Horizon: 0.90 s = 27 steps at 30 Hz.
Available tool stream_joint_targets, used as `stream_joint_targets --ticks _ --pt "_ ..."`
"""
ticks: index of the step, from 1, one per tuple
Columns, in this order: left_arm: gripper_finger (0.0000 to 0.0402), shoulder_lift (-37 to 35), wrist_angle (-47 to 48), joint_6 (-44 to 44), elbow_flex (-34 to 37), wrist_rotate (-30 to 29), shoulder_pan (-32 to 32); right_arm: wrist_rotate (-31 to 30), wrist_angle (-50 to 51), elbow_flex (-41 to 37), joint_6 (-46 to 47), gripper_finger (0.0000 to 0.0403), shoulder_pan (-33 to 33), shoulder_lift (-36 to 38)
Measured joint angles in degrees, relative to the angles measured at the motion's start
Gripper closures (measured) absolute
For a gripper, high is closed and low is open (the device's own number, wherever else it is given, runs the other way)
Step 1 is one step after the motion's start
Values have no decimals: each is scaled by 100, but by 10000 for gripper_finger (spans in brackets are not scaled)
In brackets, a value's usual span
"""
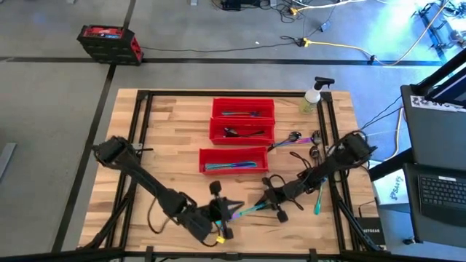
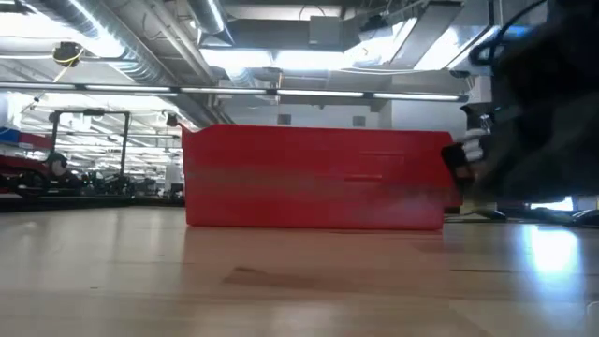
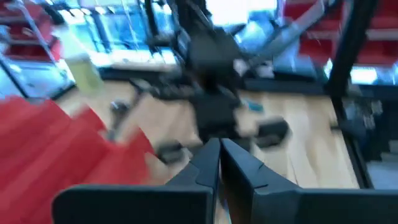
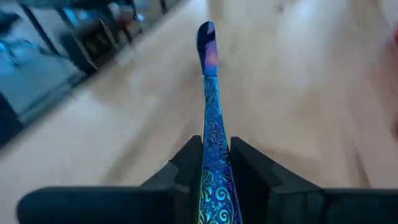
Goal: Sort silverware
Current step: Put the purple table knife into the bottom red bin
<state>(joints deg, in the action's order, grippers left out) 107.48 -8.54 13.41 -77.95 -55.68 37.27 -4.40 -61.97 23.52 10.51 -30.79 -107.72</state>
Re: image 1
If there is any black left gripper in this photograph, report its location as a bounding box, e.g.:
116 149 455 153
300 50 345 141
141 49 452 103
205 180 245 241

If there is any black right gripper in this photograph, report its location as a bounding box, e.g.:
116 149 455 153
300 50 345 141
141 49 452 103
254 176 291 223

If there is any iridescent cutlery piece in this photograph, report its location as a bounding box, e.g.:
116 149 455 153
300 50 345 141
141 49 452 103
229 202 271 221

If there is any red plastic bin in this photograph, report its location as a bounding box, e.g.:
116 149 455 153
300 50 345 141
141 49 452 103
211 97 276 121
198 146 269 175
209 116 276 146

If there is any spray bottle with yellow label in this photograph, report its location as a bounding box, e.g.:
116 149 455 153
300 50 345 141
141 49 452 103
299 76 336 116

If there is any white box with handwriting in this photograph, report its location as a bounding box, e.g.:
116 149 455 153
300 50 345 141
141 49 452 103
371 171 408 215

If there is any black laptop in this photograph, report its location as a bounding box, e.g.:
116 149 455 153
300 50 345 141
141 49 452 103
400 84 466 249

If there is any red and black toolbox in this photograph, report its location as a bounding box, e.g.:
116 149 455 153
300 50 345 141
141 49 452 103
76 24 144 67

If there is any black floor computer box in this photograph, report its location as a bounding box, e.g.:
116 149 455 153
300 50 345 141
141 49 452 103
220 0 253 11

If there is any black slanted stand beam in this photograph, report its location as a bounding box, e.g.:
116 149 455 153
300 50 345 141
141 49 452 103
411 47 466 108

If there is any black floor stand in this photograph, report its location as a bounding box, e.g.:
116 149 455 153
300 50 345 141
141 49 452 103
413 0 466 66

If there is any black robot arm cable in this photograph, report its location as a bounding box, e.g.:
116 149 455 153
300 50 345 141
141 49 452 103
268 151 313 212
147 196 172 234

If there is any black Netgear network switch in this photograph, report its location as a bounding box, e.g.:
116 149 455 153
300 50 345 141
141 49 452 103
353 216 387 247

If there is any black metal table frame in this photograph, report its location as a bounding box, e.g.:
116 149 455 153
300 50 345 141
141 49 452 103
76 89 387 262

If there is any long black floor cable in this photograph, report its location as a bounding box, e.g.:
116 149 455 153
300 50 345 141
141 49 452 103
141 35 306 54

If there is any black cable bundle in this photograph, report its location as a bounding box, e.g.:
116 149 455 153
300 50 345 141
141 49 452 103
250 0 305 23

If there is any pale yellow extension cable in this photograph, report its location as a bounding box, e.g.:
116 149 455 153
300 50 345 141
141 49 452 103
289 0 369 16

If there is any beige cable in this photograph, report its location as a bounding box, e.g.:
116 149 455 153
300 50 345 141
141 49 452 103
374 0 452 66

